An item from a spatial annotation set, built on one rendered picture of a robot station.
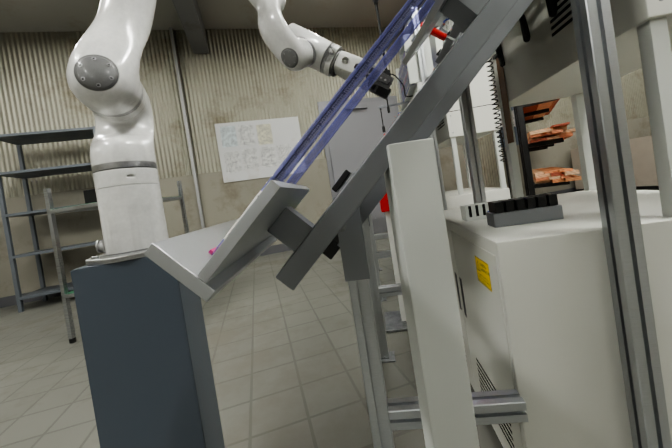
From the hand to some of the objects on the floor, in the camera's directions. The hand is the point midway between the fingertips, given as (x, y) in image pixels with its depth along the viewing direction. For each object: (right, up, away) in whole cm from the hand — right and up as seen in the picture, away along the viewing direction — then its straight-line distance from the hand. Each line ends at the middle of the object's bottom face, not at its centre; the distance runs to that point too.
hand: (387, 88), depth 84 cm
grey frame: (+29, -99, +14) cm, 104 cm away
